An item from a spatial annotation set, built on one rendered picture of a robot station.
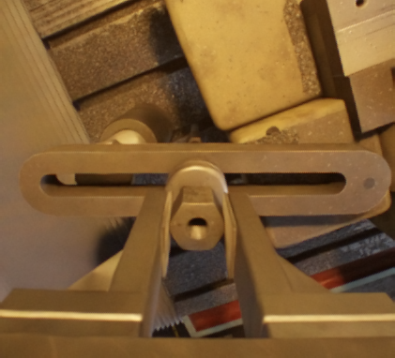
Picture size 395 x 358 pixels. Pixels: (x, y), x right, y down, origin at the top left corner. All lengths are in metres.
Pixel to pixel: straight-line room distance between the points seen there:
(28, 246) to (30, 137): 0.23
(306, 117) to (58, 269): 0.59
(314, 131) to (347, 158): 0.03
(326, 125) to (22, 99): 0.50
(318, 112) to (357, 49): 0.05
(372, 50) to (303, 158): 0.09
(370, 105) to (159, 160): 0.16
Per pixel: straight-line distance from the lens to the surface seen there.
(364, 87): 0.23
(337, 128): 0.25
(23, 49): 0.58
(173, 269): 0.56
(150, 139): 0.32
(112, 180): 0.24
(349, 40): 0.23
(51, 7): 0.50
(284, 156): 0.21
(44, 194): 0.23
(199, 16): 0.26
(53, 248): 0.67
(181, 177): 0.18
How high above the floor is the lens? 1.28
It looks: 74 degrees down
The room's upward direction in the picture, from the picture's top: 177 degrees clockwise
